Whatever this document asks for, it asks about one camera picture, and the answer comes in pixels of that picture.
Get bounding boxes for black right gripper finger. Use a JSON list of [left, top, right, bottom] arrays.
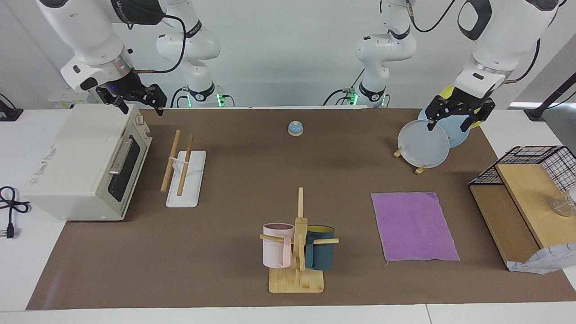
[[96, 88, 129, 114], [142, 84, 168, 117]]

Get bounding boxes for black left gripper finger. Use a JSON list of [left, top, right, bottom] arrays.
[[425, 94, 451, 131], [460, 102, 496, 132]]

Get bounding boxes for purple and grey towel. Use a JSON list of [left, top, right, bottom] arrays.
[[371, 192, 460, 262]]

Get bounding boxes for wooden plate rack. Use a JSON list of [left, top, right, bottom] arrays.
[[393, 148, 427, 175]]

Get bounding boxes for white towel rack wooden bars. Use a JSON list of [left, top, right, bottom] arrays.
[[160, 130, 207, 208]]

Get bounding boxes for yellow plate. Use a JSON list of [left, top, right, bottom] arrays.
[[440, 84, 482, 129]]

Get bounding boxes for light blue plate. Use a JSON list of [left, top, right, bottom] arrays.
[[418, 107, 471, 148]]

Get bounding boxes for pale grey plate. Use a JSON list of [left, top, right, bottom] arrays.
[[398, 119, 450, 169]]

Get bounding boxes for white power box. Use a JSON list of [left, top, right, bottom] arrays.
[[47, 88, 106, 109]]

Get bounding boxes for beige toaster oven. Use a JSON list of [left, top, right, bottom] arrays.
[[20, 103, 153, 221]]

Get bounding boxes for wooden shelf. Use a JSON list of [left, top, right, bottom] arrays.
[[469, 163, 576, 270]]

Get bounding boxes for clear glass cup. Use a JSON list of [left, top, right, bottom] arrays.
[[551, 187, 576, 217]]

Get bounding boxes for brown table mat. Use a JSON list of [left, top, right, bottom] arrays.
[[26, 108, 576, 310]]

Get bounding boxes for dark teal mug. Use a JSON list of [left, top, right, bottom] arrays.
[[305, 225, 335, 271]]

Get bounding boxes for pink mug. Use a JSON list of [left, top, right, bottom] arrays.
[[263, 223, 295, 269]]

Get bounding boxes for wooden mug tree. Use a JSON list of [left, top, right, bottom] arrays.
[[260, 187, 339, 294]]

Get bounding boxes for black base cable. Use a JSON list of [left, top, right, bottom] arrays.
[[323, 67, 366, 107], [170, 86, 192, 108]]

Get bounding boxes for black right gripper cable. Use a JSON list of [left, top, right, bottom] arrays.
[[134, 15, 187, 74]]

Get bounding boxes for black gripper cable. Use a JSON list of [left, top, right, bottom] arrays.
[[379, 0, 567, 85], [134, 15, 187, 74]]

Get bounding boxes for black wire basket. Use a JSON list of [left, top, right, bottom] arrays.
[[468, 146, 576, 193]]

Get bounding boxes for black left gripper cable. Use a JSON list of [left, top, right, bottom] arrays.
[[379, 0, 567, 85]]

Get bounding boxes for black clamp mount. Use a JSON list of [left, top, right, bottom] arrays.
[[0, 94, 24, 122]]

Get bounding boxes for black power cable with plug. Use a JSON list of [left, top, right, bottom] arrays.
[[0, 186, 31, 239]]

